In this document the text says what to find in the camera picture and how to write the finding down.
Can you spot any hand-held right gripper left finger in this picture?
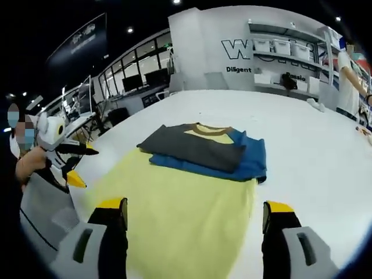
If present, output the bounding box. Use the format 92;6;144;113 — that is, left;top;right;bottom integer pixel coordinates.
49;197;129;279

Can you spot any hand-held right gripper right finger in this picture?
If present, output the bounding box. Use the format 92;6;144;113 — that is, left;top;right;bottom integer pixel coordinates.
262;199;341;279

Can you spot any yellow garment with coloured sleeves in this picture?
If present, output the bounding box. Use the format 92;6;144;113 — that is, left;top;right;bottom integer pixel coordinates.
84;122;267;279

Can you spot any person's left hand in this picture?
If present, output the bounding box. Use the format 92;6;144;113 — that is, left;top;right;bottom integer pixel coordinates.
28;146;50;173

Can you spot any white desk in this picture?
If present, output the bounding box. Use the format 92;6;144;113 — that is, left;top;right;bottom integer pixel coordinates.
65;113;97;136

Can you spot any black monitor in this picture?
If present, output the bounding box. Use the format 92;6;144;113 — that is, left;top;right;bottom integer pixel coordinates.
121;74;141;92
144;70;170;88

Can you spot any dark hanging banner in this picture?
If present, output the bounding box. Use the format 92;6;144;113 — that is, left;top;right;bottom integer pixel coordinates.
48;13;110;63

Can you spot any grey office chair with armrests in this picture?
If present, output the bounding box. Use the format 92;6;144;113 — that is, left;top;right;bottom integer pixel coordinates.
155;72;187;101

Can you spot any white cloth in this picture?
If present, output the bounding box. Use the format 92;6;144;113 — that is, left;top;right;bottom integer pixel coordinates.
307;98;327;113

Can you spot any black bag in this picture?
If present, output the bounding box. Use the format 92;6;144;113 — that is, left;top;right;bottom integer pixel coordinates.
281;73;298;91

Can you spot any grey metal storage shelf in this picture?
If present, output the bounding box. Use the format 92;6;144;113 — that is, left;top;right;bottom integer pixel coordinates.
248;19;344;102

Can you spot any white storage bin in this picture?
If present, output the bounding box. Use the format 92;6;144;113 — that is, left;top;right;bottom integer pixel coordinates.
252;39;271;53
271;40;292;56
292;43;312;61

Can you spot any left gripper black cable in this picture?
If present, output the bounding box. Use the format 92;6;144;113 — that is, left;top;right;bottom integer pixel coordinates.
19;200;59;252

